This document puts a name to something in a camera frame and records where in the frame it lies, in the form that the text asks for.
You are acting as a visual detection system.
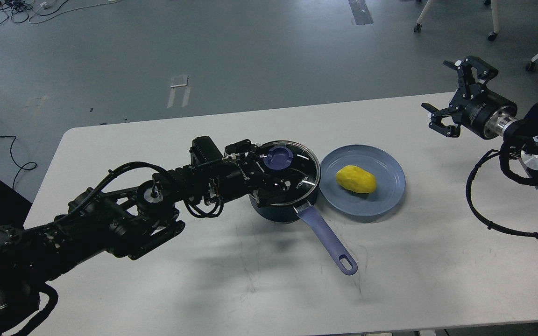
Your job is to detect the white chair legs with casters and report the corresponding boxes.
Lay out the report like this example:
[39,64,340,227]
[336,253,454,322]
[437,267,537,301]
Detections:
[413,0,500,43]

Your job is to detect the blue round plate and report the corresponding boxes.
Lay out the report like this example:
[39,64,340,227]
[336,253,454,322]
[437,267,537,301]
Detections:
[320,144,406,217]

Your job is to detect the yellow potato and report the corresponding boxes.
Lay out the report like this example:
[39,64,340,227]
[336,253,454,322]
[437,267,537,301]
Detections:
[335,165,377,194]

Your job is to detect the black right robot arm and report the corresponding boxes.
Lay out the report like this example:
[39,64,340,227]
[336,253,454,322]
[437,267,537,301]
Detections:
[421,56,538,239]

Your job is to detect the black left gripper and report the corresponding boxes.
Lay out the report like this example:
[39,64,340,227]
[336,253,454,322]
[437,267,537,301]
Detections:
[222,140,307,208]

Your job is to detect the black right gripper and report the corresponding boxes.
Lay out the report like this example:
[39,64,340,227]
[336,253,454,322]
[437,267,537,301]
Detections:
[421,56,517,140]

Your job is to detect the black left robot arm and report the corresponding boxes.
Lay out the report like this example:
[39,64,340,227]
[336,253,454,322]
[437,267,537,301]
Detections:
[0,136,302,336]

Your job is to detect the tangled cables top left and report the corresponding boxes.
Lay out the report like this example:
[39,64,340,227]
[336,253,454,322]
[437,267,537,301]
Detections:
[0,0,120,29]

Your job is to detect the dark blue saucepan purple handle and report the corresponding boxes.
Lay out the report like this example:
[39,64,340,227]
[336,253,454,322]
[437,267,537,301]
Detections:
[248,140,359,276]

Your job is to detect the glass pot lid blue knob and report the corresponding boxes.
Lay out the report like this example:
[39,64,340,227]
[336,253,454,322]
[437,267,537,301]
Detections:
[250,140,322,206]

